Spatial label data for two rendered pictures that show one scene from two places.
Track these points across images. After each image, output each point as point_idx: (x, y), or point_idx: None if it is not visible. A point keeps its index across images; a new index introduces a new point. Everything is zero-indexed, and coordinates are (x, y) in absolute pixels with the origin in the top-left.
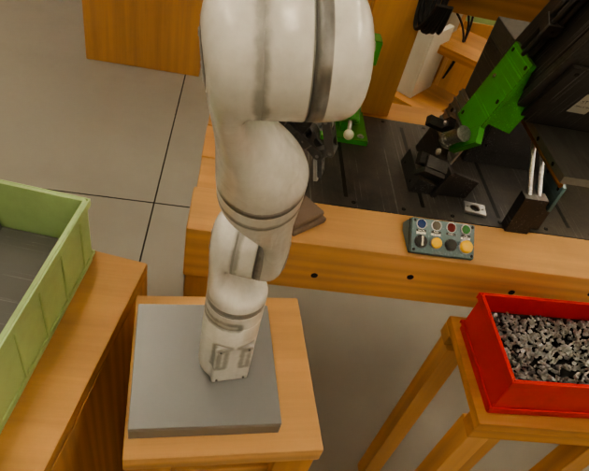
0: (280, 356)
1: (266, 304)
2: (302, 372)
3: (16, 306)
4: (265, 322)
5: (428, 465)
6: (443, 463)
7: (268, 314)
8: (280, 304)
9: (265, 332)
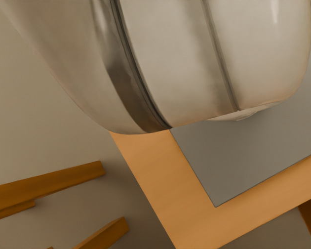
0: (162, 143)
1: (225, 227)
2: (123, 134)
3: None
4: (201, 172)
5: (17, 191)
6: None
7: (213, 208)
8: (206, 237)
9: (194, 154)
